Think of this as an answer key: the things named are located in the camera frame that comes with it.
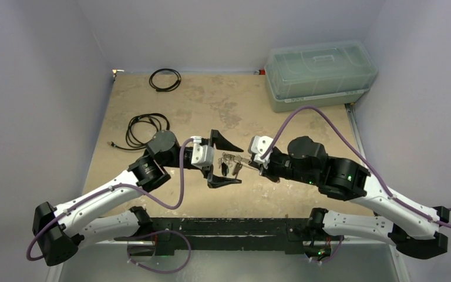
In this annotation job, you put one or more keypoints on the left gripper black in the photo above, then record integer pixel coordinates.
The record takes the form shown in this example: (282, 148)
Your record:
(219, 143)

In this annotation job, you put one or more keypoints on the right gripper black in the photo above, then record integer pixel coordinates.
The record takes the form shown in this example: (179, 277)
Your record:
(268, 164)

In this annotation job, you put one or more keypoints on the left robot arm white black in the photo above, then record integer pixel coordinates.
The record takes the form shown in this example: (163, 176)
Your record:
(60, 231)

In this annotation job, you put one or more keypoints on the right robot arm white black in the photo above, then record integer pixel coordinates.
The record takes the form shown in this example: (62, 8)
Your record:
(398, 221)

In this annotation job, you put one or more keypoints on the translucent green storage box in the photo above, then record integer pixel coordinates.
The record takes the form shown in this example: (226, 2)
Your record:
(320, 74)

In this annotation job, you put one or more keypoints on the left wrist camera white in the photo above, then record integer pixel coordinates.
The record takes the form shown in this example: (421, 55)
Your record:
(197, 157)

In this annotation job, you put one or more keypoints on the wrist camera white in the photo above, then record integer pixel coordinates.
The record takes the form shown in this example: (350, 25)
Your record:
(197, 157)
(259, 150)

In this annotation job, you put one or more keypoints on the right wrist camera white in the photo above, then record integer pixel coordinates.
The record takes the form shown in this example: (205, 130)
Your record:
(259, 150)

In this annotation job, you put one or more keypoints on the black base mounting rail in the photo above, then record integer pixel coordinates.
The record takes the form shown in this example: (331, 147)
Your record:
(290, 236)

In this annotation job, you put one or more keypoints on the aluminium frame rail right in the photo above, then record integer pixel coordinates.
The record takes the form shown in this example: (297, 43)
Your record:
(353, 122)

